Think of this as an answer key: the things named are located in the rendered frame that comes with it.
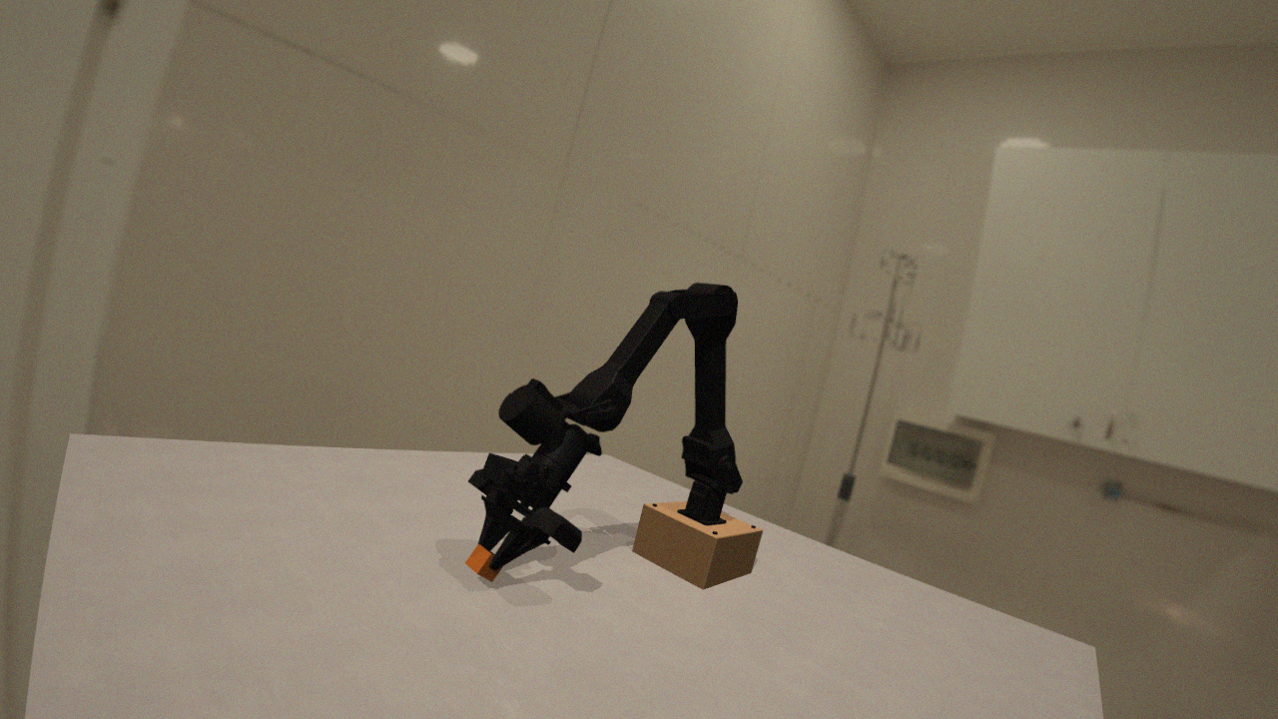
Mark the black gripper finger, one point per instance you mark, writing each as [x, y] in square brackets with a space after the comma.
[520, 539]
[496, 524]

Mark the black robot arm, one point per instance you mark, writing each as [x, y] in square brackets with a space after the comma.
[601, 399]

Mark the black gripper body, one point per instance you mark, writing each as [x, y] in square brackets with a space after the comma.
[541, 518]

